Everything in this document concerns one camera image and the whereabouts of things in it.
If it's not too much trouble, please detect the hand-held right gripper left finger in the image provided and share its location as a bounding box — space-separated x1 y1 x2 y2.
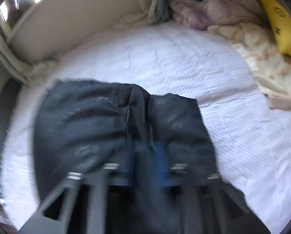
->
18 140 141 234

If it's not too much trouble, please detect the glass jar with dark contents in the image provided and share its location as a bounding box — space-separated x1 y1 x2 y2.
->
18 0 36 13
7 0 18 26

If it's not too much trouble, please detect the dark navy padded jacket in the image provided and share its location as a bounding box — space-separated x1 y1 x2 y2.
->
33 79 219 234

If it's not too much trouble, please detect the purple floral quilt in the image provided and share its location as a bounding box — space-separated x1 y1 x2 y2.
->
165 0 265 31

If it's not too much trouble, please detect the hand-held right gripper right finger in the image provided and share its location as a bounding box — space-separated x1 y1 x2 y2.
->
153 140 271 234

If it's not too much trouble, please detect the yellow printed pillow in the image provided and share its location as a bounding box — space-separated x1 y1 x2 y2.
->
255 0 291 62

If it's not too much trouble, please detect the cream patterned blanket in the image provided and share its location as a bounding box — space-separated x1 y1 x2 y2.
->
206 21 291 110

